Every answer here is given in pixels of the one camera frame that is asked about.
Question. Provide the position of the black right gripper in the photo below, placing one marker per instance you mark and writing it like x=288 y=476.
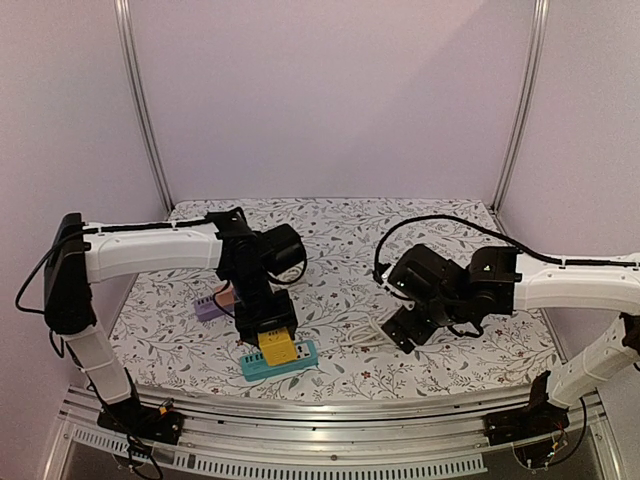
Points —
x=409 y=329

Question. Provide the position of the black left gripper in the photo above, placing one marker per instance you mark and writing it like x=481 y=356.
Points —
x=284 y=317

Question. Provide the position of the pink charger plug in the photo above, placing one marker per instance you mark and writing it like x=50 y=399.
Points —
x=225 y=297

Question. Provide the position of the yellow cube socket adapter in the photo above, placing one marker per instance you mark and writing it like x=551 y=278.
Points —
x=277 y=347

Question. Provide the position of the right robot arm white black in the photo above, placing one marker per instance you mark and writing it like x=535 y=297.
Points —
x=439 y=293

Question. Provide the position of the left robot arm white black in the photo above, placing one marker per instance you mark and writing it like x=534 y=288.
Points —
x=84 y=254

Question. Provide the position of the purple power strip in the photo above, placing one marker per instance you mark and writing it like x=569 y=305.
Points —
x=206 y=309

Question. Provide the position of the floral patterned table mat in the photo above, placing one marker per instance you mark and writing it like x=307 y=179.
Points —
x=158 y=338

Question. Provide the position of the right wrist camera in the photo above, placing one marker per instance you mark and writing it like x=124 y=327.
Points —
x=384 y=271

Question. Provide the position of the left aluminium frame post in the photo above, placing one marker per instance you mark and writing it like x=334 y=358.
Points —
x=134 y=77

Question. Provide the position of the aluminium frame post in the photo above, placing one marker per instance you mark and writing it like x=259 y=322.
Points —
x=525 y=100
x=134 y=77

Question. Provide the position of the right aluminium frame post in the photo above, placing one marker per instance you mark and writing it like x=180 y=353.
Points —
x=525 y=100

